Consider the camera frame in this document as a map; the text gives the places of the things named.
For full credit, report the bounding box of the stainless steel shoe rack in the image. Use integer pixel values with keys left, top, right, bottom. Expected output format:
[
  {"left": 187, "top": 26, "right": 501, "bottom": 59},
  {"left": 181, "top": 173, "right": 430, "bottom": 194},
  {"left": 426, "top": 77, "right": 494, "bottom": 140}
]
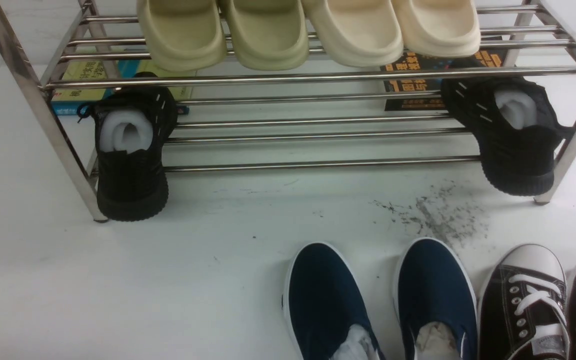
[{"left": 0, "top": 0, "right": 576, "bottom": 224}]

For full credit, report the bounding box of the navy slip-on shoe left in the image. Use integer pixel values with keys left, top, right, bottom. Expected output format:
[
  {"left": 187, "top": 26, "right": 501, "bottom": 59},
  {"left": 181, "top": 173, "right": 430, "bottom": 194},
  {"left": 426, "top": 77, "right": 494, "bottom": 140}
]
[{"left": 281, "top": 242, "right": 385, "bottom": 360}]

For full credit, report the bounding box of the navy slip-on shoe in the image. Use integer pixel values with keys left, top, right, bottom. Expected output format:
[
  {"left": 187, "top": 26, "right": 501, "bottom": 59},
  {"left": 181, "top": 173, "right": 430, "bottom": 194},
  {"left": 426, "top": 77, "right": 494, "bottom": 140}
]
[
  {"left": 281, "top": 242, "right": 385, "bottom": 360},
  {"left": 391, "top": 237, "right": 479, "bottom": 360}
]

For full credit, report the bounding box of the pale green slipper right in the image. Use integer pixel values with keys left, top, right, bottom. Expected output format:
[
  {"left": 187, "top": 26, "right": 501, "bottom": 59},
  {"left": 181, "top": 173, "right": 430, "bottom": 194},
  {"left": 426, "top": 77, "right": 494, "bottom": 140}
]
[{"left": 218, "top": 0, "right": 310, "bottom": 71}]

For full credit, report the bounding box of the pale green slipper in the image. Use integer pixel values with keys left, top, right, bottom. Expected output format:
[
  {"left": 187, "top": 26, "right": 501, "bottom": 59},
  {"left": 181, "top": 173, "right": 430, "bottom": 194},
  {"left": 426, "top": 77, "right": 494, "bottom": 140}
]
[
  {"left": 135, "top": 0, "right": 227, "bottom": 72},
  {"left": 218, "top": 0, "right": 310, "bottom": 71}
]

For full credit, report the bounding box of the cream slipper left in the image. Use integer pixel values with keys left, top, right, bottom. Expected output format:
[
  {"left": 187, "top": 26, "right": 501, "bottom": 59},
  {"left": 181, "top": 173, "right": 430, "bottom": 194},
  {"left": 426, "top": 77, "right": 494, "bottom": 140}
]
[{"left": 301, "top": 0, "right": 404, "bottom": 68}]

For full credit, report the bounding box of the cream slipper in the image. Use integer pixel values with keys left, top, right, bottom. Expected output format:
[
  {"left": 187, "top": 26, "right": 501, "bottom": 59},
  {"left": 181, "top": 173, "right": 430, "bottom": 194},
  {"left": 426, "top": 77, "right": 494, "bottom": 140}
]
[
  {"left": 301, "top": 0, "right": 404, "bottom": 68},
  {"left": 391, "top": 0, "right": 482, "bottom": 59}
]

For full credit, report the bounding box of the black knit sneaker left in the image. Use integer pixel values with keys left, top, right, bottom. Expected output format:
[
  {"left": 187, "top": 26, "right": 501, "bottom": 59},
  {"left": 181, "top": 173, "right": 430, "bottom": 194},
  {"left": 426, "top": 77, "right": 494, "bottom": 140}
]
[{"left": 77, "top": 85, "right": 178, "bottom": 223}]

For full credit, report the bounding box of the black knit sneaker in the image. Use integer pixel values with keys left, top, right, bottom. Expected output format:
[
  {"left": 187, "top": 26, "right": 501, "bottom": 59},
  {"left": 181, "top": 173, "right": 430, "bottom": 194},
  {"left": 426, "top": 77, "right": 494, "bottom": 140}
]
[
  {"left": 77, "top": 85, "right": 178, "bottom": 223},
  {"left": 441, "top": 77, "right": 575, "bottom": 197}
]

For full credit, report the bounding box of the pale green slipper left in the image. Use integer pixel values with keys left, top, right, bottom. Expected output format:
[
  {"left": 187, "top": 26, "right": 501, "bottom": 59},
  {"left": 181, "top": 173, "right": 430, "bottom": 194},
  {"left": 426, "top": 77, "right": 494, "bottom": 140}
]
[{"left": 135, "top": 0, "right": 227, "bottom": 72}]

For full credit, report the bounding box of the navy slip-on shoe right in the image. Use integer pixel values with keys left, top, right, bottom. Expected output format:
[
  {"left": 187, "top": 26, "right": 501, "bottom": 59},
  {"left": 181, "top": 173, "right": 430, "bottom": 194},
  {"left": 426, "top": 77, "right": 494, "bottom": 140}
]
[{"left": 391, "top": 237, "right": 479, "bottom": 360}]

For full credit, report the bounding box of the cream slipper right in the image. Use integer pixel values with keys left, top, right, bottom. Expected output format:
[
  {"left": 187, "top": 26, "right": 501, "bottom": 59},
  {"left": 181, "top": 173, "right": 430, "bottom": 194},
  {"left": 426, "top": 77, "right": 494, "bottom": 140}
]
[{"left": 391, "top": 0, "right": 482, "bottom": 59}]

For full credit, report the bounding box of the black knit sneaker right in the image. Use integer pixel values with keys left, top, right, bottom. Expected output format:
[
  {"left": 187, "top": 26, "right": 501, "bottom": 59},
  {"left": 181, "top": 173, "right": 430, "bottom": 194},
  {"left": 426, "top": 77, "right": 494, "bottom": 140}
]
[{"left": 441, "top": 77, "right": 575, "bottom": 197}]

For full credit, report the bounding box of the yellow green book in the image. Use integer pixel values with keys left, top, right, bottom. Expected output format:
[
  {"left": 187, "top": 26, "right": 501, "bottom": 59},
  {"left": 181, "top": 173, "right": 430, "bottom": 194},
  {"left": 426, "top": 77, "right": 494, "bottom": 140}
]
[{"left": 50, "top": 59, "right": 196, "bottom": 116}]

